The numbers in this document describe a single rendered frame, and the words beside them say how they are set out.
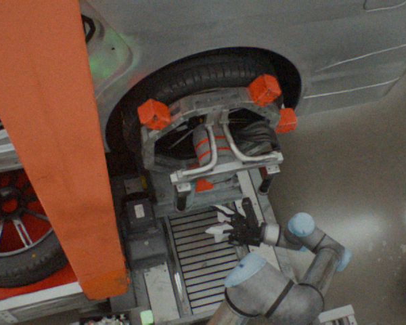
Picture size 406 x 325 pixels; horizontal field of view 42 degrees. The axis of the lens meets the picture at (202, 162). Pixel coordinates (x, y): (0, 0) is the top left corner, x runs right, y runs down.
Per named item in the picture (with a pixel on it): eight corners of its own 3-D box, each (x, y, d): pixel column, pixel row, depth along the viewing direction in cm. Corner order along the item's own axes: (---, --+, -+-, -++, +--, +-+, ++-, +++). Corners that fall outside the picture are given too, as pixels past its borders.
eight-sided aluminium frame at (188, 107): (259, 148, 243) (285, 78, 195) (263, 161, 240) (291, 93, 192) (141, 172, 233) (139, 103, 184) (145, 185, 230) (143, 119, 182)
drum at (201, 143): (222, 134, 221) (226, 116, 209) (236, 179, 212) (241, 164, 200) (189, 140, 219) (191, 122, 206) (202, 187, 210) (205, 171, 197)
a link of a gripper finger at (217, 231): (207, 248, 174) (231, 242, 179) (210, 233, 171) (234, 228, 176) (202, 242, 176) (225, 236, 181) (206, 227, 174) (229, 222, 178)
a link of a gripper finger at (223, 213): (206, 217, 189) (226, 229, 185) (210, 202, 186) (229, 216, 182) (212, 213, 191) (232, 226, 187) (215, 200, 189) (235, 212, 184)
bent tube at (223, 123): (261, 116, 203) (266, 101, 194) (277, 160, 195) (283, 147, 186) (217, 124, 200) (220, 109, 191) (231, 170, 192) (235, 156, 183)
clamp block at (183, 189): (184, 173, 199) (185, 166, 194) (190, 195, 195) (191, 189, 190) (171, 175, 198) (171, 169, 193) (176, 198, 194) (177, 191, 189)
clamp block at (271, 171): (270, 156, 205) (273, 149, 200) (277, 177, 201) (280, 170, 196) (258, 158, 204) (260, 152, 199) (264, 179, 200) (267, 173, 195)
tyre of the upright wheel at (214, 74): (251, 107, 260) (283, 13, 202) (265, 149, 251) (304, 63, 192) (116, 131, 247) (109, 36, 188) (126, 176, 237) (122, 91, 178)
